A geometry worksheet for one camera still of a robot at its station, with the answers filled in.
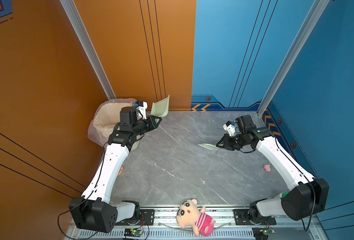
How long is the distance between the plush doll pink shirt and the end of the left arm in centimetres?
41

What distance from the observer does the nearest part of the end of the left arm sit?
20.6 inches

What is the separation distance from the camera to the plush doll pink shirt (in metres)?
0.66
